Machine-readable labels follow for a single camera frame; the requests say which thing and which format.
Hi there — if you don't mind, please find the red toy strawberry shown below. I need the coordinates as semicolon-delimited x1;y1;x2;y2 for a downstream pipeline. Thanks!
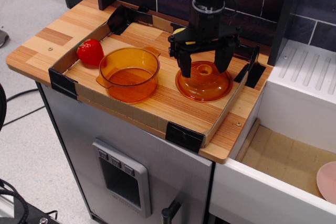
77;39;104;66

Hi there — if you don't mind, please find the black upright post right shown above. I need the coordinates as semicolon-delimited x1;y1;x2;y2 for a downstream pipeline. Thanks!
267;0;299;66

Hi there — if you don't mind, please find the yellow toy potato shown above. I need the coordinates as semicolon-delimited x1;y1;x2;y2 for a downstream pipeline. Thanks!
172;28;196;45

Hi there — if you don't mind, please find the black floor cable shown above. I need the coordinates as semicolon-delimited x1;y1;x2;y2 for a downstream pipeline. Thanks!
2;89;46;127

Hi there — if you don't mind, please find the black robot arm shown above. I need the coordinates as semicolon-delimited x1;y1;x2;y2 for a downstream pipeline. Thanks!
169;0;241;78

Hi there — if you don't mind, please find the black oven handle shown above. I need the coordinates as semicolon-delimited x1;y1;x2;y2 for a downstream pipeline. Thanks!
161;200;181;224

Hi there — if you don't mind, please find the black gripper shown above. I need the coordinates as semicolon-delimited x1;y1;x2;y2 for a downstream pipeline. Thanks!
169;3;241;78

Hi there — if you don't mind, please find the cardboard fence with black tape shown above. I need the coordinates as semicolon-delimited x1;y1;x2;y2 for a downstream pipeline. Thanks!
48;3;271;162

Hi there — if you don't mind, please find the orange transparent pot lid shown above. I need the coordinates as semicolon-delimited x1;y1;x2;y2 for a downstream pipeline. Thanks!
175;61;233;102

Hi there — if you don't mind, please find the orange transparent plastic pot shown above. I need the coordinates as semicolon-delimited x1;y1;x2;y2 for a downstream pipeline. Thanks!
96;47;161;103

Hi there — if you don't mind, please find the white toy sink unit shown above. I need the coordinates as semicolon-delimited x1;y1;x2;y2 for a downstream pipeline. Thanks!
209;40;335;223

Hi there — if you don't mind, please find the pink plate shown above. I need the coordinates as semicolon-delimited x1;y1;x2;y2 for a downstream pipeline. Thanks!
316;161;335;204

